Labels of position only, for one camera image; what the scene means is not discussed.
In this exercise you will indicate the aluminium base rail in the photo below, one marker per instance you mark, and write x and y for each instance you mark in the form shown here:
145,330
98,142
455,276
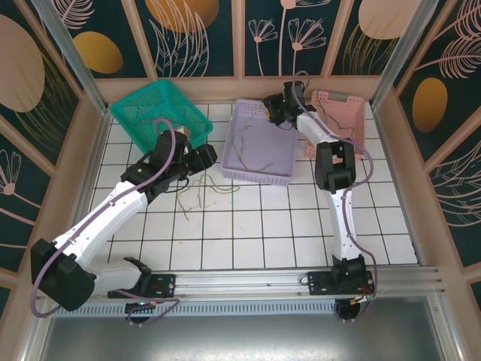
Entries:
240,280

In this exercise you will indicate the grey metal tray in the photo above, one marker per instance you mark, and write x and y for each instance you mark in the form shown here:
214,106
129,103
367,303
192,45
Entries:
240,338

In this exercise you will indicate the aluminium frame post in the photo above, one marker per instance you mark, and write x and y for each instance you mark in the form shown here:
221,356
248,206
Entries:
82,71
406,49

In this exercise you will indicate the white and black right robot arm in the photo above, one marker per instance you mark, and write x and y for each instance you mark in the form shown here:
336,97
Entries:
340,225

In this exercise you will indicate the purple plastic basket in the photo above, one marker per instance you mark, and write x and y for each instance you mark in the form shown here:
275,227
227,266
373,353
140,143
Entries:
263,143

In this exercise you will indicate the green plastic basket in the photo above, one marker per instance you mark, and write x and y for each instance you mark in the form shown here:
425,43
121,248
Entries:
150,105

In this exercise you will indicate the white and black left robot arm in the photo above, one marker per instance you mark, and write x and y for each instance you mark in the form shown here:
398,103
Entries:
105,214

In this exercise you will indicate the pink plastic basket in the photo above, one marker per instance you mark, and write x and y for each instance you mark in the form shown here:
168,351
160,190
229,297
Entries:
345,113

